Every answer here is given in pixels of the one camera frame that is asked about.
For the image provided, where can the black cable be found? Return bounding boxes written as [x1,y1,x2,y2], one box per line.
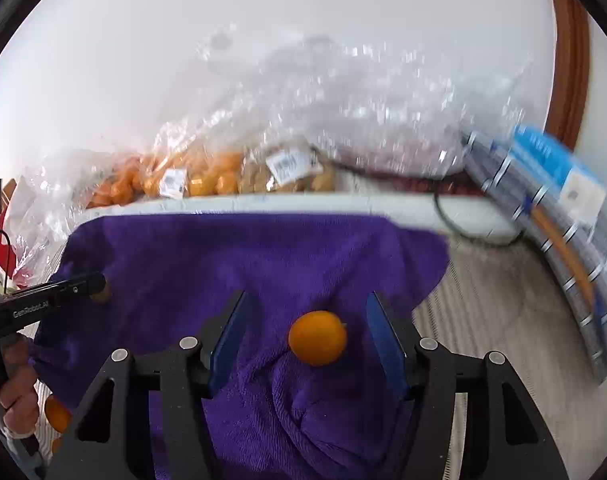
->
[327,159,527,248]

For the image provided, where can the blue checked folded cloth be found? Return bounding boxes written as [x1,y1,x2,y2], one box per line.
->
[462,131,607,382]

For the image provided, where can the clear plastic bags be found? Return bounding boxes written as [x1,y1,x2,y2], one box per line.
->
[4,25,530,286]

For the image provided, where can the blue white box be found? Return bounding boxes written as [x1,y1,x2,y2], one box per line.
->
[511,125,607,226]

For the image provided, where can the bag of oranges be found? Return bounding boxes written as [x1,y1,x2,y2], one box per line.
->
[86,145,244,209]

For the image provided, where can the brown wooden door frame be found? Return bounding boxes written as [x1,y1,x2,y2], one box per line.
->
[545,0,591,151]

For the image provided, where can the striped quilted mattress cover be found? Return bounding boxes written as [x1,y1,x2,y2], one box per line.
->
[408,241,607,479]

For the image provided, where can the person's left hand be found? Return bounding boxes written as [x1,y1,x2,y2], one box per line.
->
[0,334,39,437]

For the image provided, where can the bag of brown nuts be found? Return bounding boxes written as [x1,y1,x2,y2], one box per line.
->
[238,141,335,194]

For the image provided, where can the purple towel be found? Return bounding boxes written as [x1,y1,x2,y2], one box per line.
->
[32,214,449,479]

